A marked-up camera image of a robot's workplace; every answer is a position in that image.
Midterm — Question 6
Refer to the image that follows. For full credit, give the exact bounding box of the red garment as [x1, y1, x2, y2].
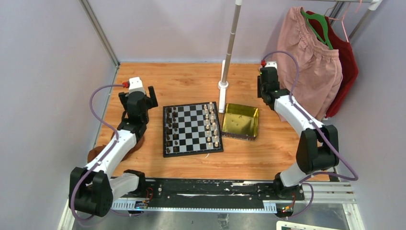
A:
[301, 10, 359, 120]

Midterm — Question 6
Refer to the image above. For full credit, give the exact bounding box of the pink garment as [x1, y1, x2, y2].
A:
[271, 7, 343, 120]

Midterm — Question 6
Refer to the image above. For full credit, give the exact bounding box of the white clothes rack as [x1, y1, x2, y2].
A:
[218, 0, 382, 113]

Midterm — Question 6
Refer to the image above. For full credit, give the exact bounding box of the aluminium frame post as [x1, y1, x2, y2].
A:
[79, 0, 120, 69]

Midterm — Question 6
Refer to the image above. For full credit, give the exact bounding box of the gold tin box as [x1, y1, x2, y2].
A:
[222, 103, 259, 141]

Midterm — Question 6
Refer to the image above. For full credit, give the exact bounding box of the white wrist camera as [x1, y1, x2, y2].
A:
[123, 77, 146, 94]
[261, 61, 277, 69]

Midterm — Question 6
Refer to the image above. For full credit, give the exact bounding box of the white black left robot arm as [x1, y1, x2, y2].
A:
[69, 86, 158, 221]

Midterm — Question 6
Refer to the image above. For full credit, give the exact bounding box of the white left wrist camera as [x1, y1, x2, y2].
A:
[123, 77, 146, 94]

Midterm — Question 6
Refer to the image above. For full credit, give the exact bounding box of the pink clothes hanger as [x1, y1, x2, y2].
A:
[328, 0, 363, 43]

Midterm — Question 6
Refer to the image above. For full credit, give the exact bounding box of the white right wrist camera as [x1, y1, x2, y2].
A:
[261, 61, 277, 69]

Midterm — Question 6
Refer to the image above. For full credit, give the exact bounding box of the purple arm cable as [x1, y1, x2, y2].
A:
[69, 83, 131, 222]
[260, 50, 359, 219]

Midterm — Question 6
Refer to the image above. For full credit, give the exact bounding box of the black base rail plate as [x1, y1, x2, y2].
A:
[115, 177, 305, 210]

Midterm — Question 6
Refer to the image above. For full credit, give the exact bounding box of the brown cloth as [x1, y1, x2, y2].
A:
[87, 133, 145, 163]

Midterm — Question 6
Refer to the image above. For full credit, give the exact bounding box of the green clothes hanger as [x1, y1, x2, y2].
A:
[300, 10, 334, 51]

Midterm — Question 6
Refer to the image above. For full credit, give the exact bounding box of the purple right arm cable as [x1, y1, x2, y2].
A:
[260, 50, 359, 219]

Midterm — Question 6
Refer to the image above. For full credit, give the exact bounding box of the white tablet corner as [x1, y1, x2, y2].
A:
[276, 220, 337, 230]

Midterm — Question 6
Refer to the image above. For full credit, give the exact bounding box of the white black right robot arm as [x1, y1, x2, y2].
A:
[258, 67, 339, 200]

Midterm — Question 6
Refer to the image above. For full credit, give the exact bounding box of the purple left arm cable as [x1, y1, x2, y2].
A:
[69, 83, 131, 222]

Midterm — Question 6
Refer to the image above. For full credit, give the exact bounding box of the black white chess board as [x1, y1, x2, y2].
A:
[163, 102, 224, 158]

